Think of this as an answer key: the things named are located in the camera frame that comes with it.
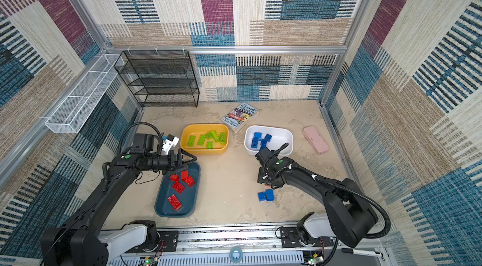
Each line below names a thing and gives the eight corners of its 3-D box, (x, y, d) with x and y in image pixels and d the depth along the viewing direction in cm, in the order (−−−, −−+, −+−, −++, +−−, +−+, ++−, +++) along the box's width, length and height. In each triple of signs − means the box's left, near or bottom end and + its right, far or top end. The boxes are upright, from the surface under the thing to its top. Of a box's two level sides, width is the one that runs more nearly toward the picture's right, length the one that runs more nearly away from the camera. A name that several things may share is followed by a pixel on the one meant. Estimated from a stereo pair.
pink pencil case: (318, 156, 99) (320, 152, 97) (299, 130, 110) (301, 127, 107) (330, 151, 101) (332, 148, 99) (311, 126, 112) (312, 123, 109)
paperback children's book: (222, 121, 114) (222, 118, 111) (245, 104, 122) (245, 101, 120) (237, 133, 108) (237, 130, 106) (259, 114, 117) (260, 111, 115)
